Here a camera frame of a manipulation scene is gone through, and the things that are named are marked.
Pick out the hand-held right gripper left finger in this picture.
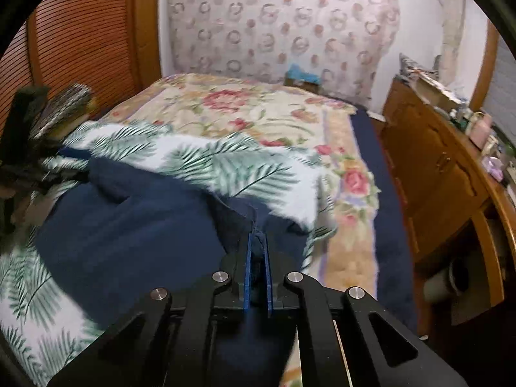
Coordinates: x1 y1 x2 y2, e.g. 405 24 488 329
48 232 259 387

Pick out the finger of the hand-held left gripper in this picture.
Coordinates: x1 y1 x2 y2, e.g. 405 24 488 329
2 84 52 150

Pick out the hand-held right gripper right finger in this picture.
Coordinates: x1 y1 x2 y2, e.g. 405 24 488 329
258 232 468 387

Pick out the navy printed t-shirt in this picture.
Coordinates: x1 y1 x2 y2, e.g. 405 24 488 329
34 147 319 387

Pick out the brown louvered wardrobe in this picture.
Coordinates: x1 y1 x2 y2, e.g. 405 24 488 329
0 0 162 138

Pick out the palm-leaf print sheet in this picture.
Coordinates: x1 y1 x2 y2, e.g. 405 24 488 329
0 121 339 387

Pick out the navy bedsheet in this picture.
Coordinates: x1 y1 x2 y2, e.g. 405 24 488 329
349 107 420 331

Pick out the floral blanket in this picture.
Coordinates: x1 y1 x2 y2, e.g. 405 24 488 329
97 73 382 387

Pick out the grey rolled tube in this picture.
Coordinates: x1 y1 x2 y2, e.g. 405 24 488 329
423 256 470 303

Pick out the wooden sideboard cabinet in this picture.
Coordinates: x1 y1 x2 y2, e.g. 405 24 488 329
381 76 516 323

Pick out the open cardboard box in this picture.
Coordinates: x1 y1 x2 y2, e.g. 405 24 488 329
415 74 460 105

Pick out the purple tissue pack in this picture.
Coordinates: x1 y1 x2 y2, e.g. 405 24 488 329
486 156 504 182

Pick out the circle-patterned sheer curtain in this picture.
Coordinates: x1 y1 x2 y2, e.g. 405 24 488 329
161 0 402 101

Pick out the patterned bag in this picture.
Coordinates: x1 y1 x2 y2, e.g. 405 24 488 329
399 52 438 77

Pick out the pink bottle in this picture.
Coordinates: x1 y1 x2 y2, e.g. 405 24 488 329
470 113 493 150

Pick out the grey window blind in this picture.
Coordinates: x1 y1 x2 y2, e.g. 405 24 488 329
481 36 516 146

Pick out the blue object by wall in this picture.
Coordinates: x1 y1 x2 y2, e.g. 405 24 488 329
284 64 323 93

